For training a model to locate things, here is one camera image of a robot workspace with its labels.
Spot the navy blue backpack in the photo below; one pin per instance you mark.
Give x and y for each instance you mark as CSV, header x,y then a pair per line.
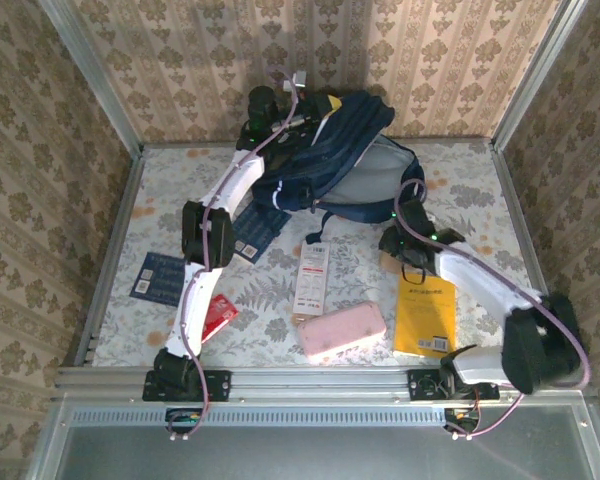
x,y
330,165

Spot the yellow book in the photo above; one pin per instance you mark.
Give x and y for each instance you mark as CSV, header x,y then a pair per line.
x,y
422,320

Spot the white stationery package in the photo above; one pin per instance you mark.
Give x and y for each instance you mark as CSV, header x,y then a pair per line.
x,y
312,280

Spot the pink pencil case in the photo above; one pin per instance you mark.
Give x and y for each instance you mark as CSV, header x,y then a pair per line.
x,y
340,330

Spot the dark blue book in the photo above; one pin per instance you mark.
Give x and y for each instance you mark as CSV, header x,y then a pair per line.
x,y
260,230
157,280

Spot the red packet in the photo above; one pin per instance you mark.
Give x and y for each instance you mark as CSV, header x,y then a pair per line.
x,y
222,315

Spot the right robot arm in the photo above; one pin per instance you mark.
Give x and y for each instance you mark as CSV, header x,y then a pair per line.
x,y
480,285

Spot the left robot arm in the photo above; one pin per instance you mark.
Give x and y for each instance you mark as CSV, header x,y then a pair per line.
x,y
192,310

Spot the floral table cloth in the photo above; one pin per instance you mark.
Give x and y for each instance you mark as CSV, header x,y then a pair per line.
x,y
355,270

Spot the grey metal panel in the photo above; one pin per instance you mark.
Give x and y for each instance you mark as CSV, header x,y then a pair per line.
x,y
305,455

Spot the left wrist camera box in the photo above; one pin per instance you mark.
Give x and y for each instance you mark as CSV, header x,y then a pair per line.
x,y
299,80

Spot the aluminium rear rail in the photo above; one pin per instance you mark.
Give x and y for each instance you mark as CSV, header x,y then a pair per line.
x,y
190,145

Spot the aluminium side rail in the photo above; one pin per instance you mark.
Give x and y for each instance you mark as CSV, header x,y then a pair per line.
x,y
527,240
113,250

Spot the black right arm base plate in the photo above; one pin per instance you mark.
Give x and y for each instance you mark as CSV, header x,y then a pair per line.
x,y
422,385

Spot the aluminium frame rail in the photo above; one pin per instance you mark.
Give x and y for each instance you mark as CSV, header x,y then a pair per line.
x,y
320,382

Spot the aluminium frame post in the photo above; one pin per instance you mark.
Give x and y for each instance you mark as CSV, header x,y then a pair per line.
x,y
97,75
536,75

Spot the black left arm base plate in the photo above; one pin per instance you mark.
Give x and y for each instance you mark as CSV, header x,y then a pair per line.
x,y
220,385

